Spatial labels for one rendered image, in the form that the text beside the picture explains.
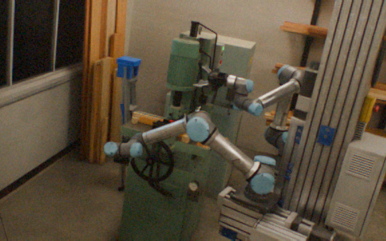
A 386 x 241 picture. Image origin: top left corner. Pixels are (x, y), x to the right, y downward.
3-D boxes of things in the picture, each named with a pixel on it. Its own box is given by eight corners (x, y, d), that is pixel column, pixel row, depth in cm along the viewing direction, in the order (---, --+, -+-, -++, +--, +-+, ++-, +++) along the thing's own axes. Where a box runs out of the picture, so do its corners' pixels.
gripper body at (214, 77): (210, 66, 262) (229, 71, 259) (210, 75, 269) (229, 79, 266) (206, 76, 258) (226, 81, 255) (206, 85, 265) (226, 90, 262)
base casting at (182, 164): (128, 155, 288) (129, 142, 285) (159, 130, 341) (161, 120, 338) (191, 173, 278) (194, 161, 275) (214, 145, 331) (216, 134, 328)
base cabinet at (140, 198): (116, 245, 311) (127, 155, 288) (147, 209, 364) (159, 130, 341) (175, 265, 300) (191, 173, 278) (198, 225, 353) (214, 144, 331)
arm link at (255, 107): (319, 88, 264) (254, 122, 249) (307, 82, 273) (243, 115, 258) (317, 71, 258) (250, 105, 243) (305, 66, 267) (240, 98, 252)
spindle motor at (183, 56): (161, 88, 277) (168, 39, 267) (171, 82, 293) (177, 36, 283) (187, 94, 273) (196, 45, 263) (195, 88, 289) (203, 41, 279)
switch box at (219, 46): (208, 66, 301) (212, 43, 296) (212, 64, 310) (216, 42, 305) (217, 68, 300) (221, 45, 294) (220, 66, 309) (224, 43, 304)
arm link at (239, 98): (239, 114, 256) (243, 96, 252) (229, 107, 265) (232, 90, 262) (250, 113, 260) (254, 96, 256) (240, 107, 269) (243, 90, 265)
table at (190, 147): (112, 138, 277) (114, 130, 275) (133, 125, 305) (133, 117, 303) (203, 163, 263) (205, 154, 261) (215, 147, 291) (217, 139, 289)
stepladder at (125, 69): (113, 191, 386) (113, 59, 350) (124, 179, 409) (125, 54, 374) (130, 194, 382) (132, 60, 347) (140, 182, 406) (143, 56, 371)
